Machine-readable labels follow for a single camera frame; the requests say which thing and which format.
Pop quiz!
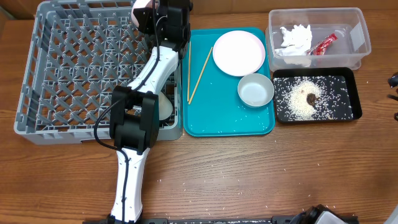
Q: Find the small white round plate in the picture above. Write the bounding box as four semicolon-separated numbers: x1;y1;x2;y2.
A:
131;0;159;28

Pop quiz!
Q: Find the white plastic cup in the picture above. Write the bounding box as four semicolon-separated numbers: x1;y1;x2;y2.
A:
159;92;174;121

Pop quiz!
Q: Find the large white round plate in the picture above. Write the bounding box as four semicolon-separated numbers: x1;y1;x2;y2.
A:
213;30;266;77

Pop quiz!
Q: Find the grey bowl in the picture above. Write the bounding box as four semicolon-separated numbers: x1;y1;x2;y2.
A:
238;73;275;108

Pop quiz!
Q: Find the white paper napkin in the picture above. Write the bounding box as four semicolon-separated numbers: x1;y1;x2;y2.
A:
274;24;312;67

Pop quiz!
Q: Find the rice and brown food scrap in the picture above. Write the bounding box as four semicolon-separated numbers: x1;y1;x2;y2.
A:
274;76;353;123

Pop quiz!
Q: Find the red snack wrapper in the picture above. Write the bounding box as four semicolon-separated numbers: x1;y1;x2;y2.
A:
307;34;338;55

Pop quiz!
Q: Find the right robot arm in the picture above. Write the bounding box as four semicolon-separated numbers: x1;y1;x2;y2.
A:
289;72;397;224

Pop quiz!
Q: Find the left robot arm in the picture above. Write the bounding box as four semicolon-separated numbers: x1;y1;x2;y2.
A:
105;1;193;223

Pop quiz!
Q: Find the grey plastic dishwasher rack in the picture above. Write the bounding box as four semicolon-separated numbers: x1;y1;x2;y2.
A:
14;1;182;145

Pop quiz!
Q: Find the clear plastic waste bin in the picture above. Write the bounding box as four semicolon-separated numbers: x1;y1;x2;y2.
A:
266;7;371;72

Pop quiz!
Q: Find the wooden chopstick right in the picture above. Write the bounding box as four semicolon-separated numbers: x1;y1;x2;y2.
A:
188;46;213;105

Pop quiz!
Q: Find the teal plastic serving tray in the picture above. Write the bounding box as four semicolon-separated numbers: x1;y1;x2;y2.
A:
182;28;275;137

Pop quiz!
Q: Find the black rectangular tray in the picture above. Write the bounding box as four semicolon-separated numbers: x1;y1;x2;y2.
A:
273;67;363;124

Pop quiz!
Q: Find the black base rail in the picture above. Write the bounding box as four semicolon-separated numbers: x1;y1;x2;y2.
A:
82;215;359;224

